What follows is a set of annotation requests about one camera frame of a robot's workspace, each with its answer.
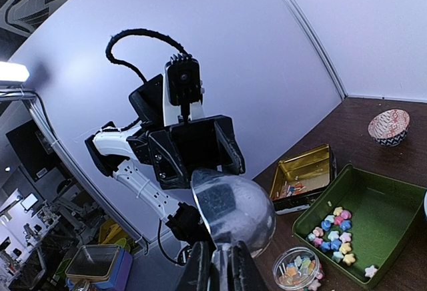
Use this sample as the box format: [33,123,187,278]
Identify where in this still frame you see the blue purple box outside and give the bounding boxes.
[65,244,133,290]

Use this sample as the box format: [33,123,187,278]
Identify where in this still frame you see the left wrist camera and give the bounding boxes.
[162,53,205,126]

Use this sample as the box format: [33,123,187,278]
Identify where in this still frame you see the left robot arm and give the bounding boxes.
[85,70,246,245]

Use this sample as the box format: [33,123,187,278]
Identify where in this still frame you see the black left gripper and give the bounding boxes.
[128,115,246,190]

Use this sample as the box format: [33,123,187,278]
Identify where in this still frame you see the metal scoop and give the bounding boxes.
[191,169,276,290]

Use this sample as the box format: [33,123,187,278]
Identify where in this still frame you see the ceiling light panel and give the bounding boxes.
[0,61,29,83]

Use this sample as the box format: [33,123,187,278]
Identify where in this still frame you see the red patterned small bowl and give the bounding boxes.
[368,109,410,147]

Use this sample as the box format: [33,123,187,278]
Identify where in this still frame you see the green tray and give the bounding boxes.
[292,164,426,290]

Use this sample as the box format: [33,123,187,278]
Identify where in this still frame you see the left aluminium corner post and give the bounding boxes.
[283,0,348,101]

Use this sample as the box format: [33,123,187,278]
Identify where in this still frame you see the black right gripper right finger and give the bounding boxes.
[230,241,267,291]

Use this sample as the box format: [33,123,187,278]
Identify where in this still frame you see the clear plastic jar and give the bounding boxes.
[272,246,324,291]

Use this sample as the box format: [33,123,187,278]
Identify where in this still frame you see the white bowl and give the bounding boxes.
[423,192,427,220]

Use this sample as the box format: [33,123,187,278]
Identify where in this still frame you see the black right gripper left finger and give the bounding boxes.
[175,241,211,291]

